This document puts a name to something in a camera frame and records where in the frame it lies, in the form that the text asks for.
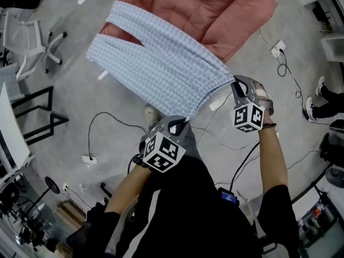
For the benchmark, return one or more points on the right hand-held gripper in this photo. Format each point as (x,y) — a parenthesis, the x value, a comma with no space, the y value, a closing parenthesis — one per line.
(246,117)

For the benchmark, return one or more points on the person's torso in black shirt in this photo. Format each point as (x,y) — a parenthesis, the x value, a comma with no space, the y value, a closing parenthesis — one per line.
(188,219)

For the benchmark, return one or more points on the black waist device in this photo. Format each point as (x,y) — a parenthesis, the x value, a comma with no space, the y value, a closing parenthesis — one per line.
(228,196)

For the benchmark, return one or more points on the person's right forearm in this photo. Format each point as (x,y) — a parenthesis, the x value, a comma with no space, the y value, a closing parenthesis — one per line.
(272,160)

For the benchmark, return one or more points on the dark wrist band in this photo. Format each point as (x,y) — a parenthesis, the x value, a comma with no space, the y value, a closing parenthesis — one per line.
(269,125)

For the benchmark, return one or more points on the pink cushioned armchair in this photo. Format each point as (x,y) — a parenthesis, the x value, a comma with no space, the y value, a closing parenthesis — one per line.
(201,15)

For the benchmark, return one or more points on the person's left leg in jeans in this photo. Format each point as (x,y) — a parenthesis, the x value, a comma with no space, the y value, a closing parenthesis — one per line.
(193,144)

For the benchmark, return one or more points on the person's left shoe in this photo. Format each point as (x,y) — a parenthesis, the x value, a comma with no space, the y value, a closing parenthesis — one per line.
(153,115)

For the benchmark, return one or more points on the blue checkered shorts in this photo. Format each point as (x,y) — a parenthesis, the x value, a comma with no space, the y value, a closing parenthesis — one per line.
(161,63)

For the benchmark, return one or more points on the black metal table frame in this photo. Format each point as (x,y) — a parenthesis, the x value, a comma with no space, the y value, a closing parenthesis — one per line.
(40,117)

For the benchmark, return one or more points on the white marbled table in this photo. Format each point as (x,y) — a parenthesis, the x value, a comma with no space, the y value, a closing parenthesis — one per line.
(10,133)

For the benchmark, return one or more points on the person's right hand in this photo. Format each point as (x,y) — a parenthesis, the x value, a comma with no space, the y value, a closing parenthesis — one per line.
(262,93)

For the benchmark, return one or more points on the black lamp base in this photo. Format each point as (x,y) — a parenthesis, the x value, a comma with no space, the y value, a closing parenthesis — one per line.
(51,185)

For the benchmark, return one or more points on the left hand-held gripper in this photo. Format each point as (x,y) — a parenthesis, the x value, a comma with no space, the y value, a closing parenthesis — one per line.
(161,152)

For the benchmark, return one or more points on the person's left forearm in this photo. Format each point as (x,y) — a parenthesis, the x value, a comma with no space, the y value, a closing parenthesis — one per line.
(129,187)

